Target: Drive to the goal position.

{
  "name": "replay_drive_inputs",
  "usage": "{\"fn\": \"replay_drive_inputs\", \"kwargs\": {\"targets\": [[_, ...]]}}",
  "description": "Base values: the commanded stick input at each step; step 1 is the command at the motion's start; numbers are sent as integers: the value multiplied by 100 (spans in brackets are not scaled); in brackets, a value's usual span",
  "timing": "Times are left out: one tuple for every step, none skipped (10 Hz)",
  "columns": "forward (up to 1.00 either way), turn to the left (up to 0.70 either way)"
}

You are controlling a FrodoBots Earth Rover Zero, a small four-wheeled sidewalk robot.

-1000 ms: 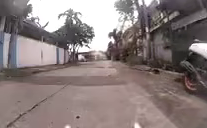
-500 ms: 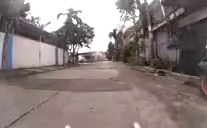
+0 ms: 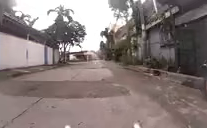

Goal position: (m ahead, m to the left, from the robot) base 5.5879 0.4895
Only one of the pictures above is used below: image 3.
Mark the raised concrete kerb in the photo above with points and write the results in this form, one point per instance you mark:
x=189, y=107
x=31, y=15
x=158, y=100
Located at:
x=161, y=74

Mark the concrete sidewalk strip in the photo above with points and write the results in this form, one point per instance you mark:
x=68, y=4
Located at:
x=21, y=71

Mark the robot's own part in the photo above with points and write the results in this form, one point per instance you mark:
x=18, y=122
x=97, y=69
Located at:
x=67, y=126
x=137, y=125

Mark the grey building with grilles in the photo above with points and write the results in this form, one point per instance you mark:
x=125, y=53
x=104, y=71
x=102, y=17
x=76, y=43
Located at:
x=187, y=36

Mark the utility pole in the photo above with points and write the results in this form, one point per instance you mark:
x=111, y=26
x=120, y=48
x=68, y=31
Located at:
x=141, y=30

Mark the grey concrete road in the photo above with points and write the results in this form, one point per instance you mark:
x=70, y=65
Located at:
x=91, y=110

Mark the bushes along wall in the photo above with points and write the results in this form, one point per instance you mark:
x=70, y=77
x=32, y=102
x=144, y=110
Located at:
x=124, y=50

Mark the low building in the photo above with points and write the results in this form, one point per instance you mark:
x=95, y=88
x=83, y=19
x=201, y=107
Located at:
x=80, y=55

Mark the group of tall trees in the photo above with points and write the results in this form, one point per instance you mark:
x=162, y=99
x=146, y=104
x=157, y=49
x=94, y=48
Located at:
x=66, y=31

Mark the white wall with blue posts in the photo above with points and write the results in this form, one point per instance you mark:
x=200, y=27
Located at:
x=14, y=51

